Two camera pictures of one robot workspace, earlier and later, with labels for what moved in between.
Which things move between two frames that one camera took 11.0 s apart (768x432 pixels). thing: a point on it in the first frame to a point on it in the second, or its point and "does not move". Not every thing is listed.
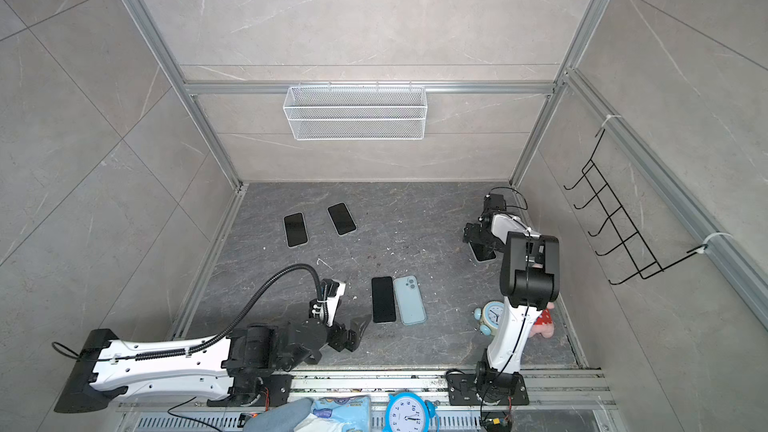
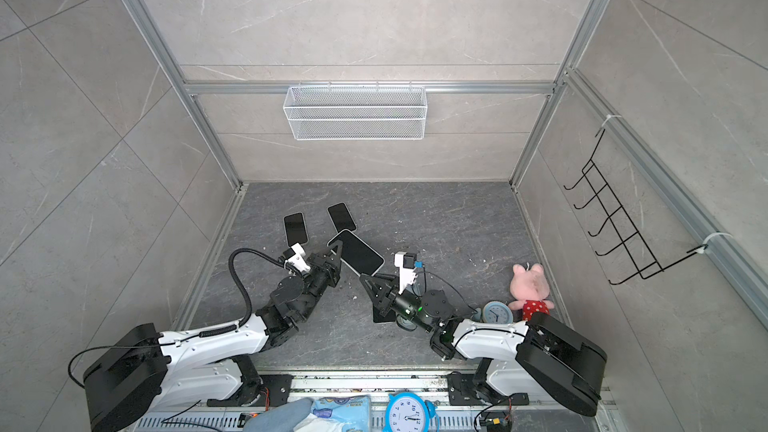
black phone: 482,253 to 357,254
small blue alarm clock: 489,316 does not move
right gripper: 473,234 to 393,295
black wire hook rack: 630,241 does not move
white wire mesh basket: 359,113 does not move
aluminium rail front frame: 556,401 does not move
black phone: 342,219 does not move
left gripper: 355,340 to 328,269
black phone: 295,228 does not move
